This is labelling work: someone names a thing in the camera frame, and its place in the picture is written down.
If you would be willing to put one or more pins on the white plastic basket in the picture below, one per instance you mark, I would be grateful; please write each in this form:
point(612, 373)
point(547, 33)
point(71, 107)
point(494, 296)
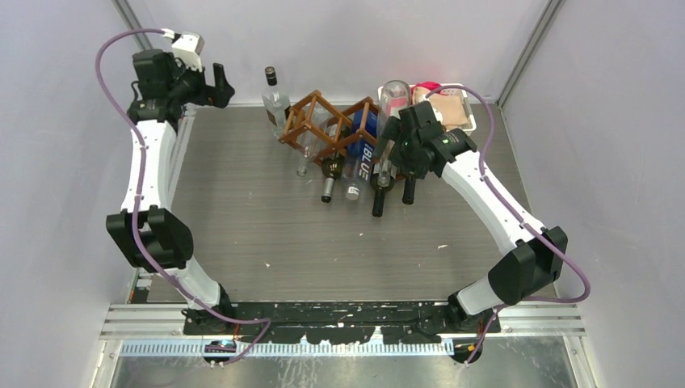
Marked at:
point(472, 122)

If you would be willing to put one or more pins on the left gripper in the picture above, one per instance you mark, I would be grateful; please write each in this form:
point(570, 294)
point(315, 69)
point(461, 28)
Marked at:
point(219, 94)

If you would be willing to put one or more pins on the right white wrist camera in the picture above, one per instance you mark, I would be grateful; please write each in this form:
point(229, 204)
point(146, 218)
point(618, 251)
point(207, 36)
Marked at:
point(438, 113)

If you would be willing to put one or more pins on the beige cloth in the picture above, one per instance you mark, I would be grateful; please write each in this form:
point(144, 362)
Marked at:
point(450, 105)

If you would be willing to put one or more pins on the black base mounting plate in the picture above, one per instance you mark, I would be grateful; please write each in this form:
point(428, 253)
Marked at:
point(339, 322)

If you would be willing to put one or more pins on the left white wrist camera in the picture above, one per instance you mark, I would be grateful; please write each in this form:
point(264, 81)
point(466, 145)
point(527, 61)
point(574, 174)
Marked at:
point(187, 47)

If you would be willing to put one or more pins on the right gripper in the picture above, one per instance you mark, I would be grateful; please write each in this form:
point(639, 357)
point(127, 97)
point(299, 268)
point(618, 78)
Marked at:
point(391, 132)

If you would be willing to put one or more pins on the blue Dash Blue bottle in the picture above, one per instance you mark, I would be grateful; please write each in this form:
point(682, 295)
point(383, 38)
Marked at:
point(358, 162)

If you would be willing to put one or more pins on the round clear bottle pink label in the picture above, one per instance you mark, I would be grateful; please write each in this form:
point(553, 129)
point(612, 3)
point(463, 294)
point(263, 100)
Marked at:
point(394, 96)

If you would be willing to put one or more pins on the slim clear glass bottle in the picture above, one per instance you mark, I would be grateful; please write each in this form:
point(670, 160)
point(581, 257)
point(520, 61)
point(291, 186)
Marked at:
point(310, 142)

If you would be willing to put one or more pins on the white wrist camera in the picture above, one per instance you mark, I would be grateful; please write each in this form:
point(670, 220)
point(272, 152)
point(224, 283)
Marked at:
point(187, 47)
point(438, 113)

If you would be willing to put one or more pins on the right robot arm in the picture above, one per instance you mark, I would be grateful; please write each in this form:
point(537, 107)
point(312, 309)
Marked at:
point(530, 251)

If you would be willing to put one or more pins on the square clear liquor bottle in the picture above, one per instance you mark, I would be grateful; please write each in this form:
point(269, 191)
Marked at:
point(276, 102)

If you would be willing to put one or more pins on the brown wooden wine rack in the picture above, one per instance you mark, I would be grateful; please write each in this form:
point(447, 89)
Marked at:
point(318, 130)

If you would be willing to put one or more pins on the pink cloth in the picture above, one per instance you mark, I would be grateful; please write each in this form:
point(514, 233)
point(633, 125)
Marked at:
point(423, 88)

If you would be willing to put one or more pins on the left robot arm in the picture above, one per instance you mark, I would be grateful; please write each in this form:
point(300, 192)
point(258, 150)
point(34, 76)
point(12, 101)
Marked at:
point(145, 230)

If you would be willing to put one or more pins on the green bottle silver cap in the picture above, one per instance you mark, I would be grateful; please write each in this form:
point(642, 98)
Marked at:
point(331, 168)

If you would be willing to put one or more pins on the green labelled bottle black cap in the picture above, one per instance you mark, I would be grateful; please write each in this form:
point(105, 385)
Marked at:
point(408, 194)

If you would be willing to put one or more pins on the aluminium frame rail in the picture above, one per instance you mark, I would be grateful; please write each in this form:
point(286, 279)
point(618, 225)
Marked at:
point(156, 330)

